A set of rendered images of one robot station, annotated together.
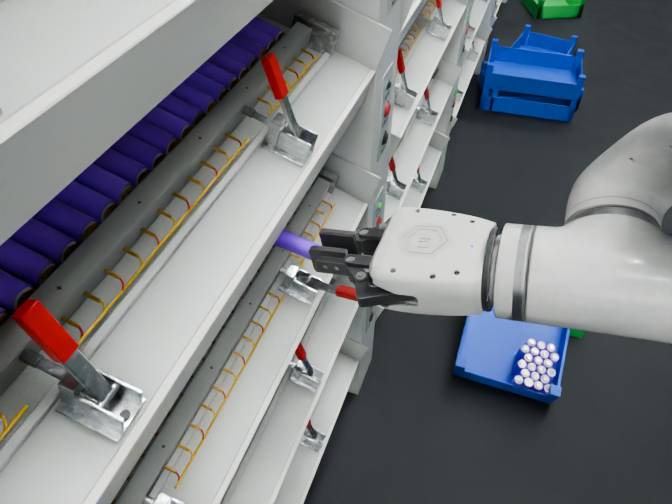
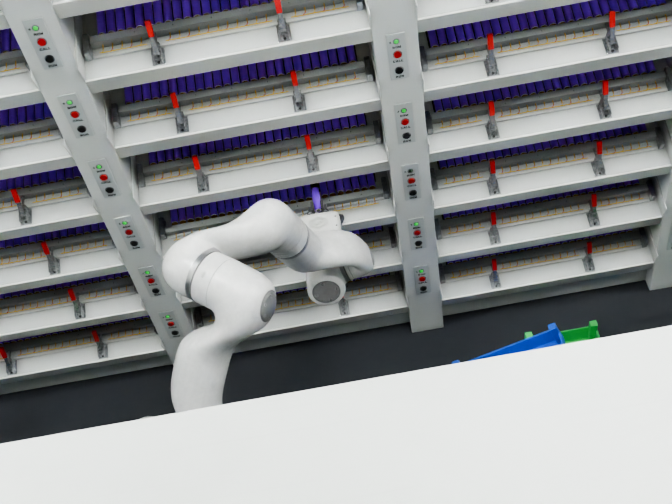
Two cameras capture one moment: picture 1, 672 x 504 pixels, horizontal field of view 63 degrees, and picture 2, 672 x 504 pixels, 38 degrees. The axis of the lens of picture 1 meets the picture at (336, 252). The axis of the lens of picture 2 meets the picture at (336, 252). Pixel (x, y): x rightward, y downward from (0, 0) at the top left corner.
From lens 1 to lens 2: 2.04 m
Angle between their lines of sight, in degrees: 47
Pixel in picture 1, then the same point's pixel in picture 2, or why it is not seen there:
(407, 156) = (537, 229)
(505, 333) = not seen: hidden behind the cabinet
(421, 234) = (321, 221)
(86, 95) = (204, 133)
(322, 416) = (360, 306)
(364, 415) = (400, 342)
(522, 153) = not seen: outside the picture
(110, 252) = (231, 156)
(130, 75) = (217, 133)
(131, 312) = (226, 172)
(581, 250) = not seen: hidden behind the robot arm
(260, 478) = (280, 276)
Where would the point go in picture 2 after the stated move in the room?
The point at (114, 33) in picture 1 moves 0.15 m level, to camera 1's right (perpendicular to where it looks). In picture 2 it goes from (217, 126) to (243, 165)
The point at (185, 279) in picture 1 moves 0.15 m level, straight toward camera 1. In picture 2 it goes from (243, 175) to (199, 214)
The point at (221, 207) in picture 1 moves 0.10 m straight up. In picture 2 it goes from (272, 166) to (264, 135)
